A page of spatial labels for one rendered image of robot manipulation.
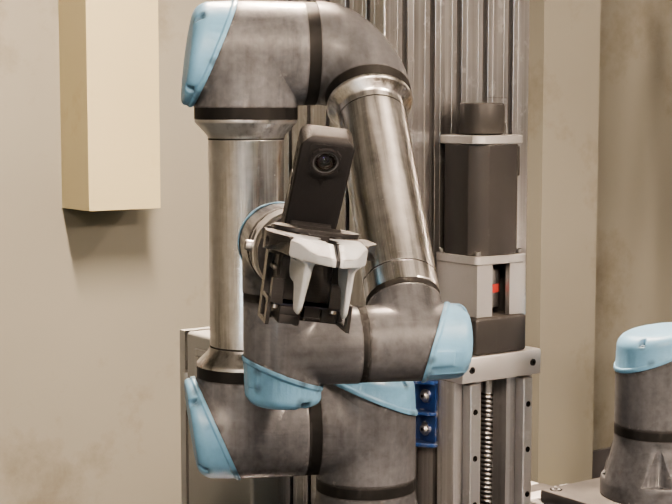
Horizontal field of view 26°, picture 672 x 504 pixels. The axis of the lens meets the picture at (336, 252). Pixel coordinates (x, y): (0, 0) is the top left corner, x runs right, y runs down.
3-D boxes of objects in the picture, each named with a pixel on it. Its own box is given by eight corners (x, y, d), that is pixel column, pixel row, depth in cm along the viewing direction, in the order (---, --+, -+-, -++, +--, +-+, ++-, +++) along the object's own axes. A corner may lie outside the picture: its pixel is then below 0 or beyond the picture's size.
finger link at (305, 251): (329, 326, 109) (311, 309, 118) (340, 247, 108) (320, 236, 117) (288, 321, 108) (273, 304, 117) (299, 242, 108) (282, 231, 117)
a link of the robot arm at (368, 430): (427, 486, 165) (428, 369, 164) (310, 492, 163) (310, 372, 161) (405, 461, 177) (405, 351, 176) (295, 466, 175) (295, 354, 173)
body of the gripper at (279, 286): (354, 335, 118) (330, 314, 130) (368, 230, 118) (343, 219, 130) (261, 324, 117) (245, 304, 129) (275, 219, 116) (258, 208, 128)
